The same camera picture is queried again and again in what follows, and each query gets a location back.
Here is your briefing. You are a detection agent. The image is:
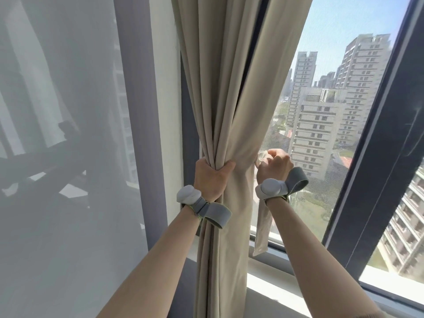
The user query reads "person's right hand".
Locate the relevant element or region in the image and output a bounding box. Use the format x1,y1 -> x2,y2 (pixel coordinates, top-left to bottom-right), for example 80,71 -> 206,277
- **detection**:
255,148 -> 295,184

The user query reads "person's left hand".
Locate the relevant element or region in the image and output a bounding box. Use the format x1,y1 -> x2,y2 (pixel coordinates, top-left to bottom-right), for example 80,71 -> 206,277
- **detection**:
193,157 -> 236,202

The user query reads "beige curtain strap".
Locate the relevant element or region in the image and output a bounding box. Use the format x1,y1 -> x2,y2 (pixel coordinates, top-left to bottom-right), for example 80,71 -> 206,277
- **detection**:
253,150 -> 276,257

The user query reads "beige curtain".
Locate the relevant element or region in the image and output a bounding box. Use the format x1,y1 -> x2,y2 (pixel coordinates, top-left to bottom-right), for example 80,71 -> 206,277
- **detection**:
170,0 -> 314,318

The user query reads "person's right forearm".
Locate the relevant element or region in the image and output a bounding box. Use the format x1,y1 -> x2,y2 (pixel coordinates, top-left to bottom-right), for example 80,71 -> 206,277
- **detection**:
265,197 -> 382,318

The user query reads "person's left forearm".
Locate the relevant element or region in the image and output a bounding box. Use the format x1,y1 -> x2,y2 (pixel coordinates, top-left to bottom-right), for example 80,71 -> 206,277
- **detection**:
96,208 -> 203,318

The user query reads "white grey wrist tracker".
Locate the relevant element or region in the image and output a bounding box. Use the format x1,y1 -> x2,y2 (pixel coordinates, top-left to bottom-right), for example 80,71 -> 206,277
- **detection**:
255,167 -> 309,200
176,185 -> 232,230

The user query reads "slim white tower building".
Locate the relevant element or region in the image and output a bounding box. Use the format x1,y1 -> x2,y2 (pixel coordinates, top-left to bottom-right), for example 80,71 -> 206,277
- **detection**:
286,51 -> 318,129

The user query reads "distant white tower building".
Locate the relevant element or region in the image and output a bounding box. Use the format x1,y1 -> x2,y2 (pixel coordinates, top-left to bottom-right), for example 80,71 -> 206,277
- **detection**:
334,33 -> 391,146

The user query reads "white window sill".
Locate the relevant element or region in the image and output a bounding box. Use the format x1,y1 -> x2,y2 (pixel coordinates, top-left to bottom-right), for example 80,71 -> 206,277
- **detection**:
246,258 -> 424,318

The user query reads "beige balcony apartment building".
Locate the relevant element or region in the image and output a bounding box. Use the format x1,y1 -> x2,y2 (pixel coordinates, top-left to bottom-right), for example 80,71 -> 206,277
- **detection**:
377,165 -> 424,279

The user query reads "glossy white wardrobe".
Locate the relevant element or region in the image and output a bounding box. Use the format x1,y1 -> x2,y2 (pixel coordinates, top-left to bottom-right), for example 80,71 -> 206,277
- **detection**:
0,0 -> 150,318

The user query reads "tan sweater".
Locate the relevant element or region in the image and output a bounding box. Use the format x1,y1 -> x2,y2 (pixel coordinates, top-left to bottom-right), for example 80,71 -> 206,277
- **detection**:
354,309 -> 386,318

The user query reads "dark window handle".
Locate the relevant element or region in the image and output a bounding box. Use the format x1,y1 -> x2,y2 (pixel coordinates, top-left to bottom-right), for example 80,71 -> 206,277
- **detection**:
401,109 -> 421,158

